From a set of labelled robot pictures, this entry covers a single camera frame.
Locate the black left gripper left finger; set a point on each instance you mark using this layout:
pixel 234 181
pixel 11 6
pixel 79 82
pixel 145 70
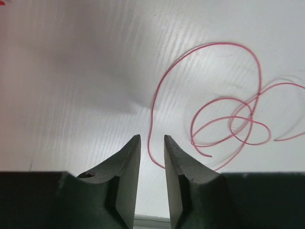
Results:
pixel 102 197

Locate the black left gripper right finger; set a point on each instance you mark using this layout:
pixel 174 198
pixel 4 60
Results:
pixel 200 198

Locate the aluminium table rail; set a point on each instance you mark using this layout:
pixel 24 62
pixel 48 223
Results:
pixel 147 222

